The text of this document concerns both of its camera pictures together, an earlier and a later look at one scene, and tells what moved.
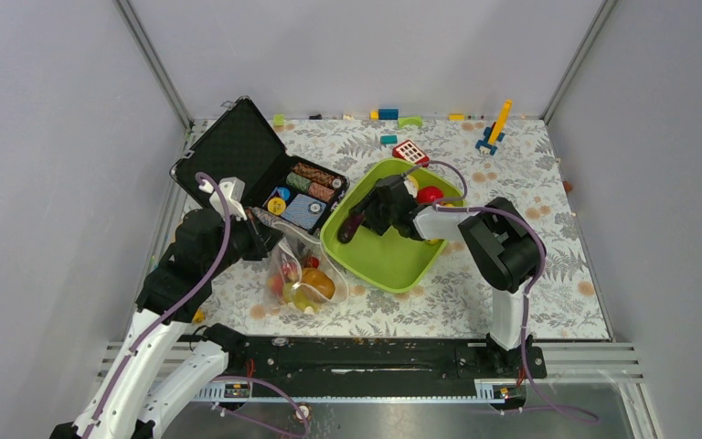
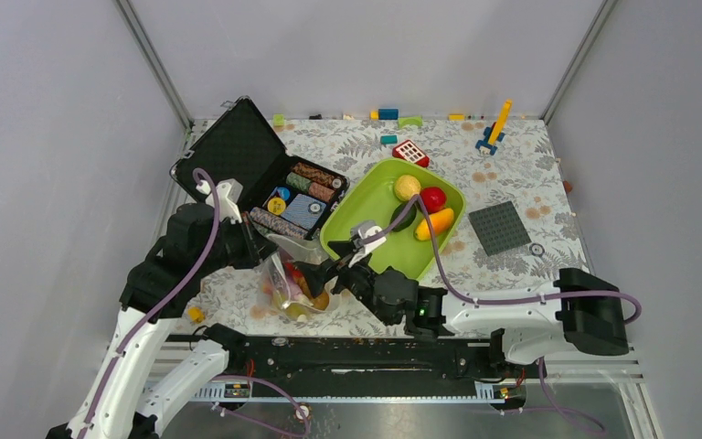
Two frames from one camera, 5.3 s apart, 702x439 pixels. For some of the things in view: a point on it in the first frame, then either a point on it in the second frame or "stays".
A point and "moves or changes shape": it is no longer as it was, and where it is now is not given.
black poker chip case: (239, 144) stays
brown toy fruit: (320, 279) moves or changes shape
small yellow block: (199, 316) stays
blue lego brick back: (388, 113) stays
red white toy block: (409, 150) stays
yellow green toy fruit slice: (302, 296) to (293, 310)
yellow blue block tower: (496, 131) stays
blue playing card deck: (304, 211) stays
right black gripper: (373, 223) to (317, 274)
